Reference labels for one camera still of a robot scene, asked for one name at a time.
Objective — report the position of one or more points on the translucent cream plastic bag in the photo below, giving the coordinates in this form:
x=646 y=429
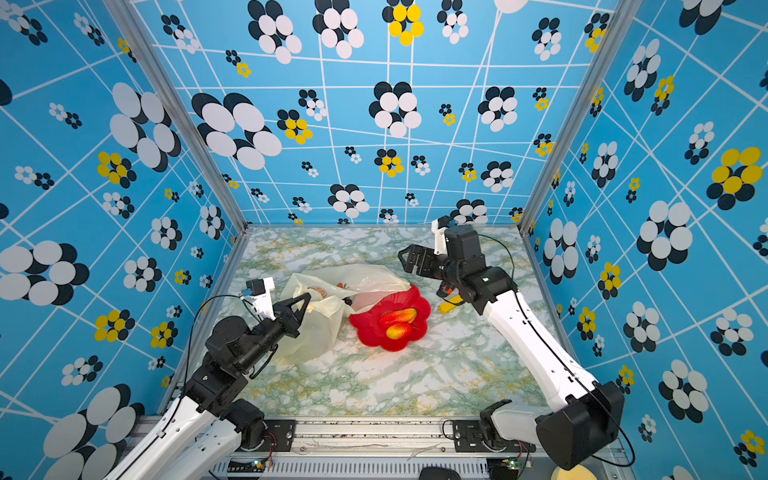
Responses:
x=336 y=293

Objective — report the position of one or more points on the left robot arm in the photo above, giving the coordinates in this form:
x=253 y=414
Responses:
x=209 y=421

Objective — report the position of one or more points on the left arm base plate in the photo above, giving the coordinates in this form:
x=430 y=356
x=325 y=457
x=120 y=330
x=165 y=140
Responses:
x=271 y=435

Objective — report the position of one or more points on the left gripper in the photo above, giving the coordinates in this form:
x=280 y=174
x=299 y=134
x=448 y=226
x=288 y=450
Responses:
x=289 y=321

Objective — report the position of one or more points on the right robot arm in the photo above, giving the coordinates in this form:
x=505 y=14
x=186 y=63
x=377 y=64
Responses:
x=582 y=415

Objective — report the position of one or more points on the red yellow mango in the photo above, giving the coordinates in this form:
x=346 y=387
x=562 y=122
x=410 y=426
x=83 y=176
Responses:
x=399 y=330

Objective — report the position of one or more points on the yellow round object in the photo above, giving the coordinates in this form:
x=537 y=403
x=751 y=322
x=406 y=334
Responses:
x=576 y=473

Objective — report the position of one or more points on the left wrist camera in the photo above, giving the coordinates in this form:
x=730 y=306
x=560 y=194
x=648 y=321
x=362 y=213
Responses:
x=257 y=297

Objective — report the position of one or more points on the red flower-shaped plate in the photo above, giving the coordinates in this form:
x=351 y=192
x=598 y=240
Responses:
x=371 y=334

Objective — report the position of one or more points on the aluminium front rail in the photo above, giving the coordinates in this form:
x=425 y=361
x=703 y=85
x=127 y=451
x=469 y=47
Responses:
x=395 y=448

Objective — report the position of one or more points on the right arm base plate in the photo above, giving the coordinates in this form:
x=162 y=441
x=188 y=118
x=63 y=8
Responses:
x=467 y=437

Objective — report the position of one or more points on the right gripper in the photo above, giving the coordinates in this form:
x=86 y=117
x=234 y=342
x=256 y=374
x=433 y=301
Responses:
x=421 y=253

